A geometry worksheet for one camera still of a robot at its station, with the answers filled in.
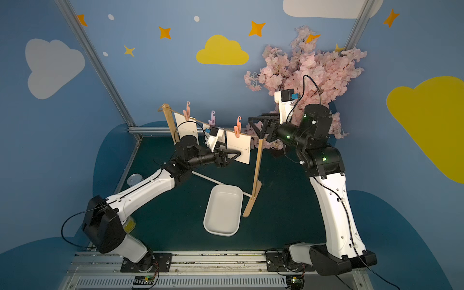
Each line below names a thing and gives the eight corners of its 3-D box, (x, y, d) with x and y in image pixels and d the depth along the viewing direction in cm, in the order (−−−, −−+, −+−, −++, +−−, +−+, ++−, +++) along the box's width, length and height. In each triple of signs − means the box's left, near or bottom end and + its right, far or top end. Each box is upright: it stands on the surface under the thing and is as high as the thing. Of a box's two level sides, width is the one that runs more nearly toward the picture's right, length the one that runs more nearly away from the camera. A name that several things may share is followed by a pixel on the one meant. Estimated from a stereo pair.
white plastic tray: (204, 237, 82) (202, 234, 78) (208, 188, 98) (207, 184, 94) (243, 237, 82) (244, 234, 78) (242, 188, 98) (242, 184, 94)
